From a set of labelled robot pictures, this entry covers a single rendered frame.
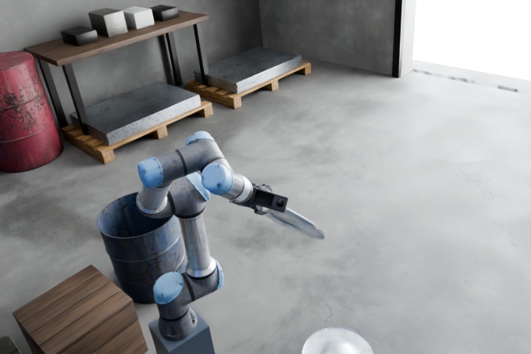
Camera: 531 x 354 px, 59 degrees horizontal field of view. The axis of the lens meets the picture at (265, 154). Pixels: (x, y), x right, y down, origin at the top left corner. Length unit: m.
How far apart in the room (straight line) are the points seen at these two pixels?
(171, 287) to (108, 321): 0.55
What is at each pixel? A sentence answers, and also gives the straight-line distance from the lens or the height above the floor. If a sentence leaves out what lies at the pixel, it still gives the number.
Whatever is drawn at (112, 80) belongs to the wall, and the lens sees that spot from 5.33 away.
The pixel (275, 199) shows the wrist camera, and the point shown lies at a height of 1.16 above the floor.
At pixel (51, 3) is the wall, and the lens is 4.98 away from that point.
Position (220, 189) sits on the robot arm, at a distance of 1.19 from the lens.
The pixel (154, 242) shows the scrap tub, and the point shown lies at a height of 0.41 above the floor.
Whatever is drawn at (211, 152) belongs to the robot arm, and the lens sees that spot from 1.25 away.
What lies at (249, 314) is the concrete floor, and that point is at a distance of 2.61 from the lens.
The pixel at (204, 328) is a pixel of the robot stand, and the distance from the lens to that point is 1.99.
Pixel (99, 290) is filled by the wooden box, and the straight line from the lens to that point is 2.44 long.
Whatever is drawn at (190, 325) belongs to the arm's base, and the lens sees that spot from 1.97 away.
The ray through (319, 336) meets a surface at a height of 0.23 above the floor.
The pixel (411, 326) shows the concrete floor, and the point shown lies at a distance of 2.56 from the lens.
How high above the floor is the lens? 1.93
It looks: 30 degrees down
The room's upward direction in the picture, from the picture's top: 6 degrees counter-clockwise
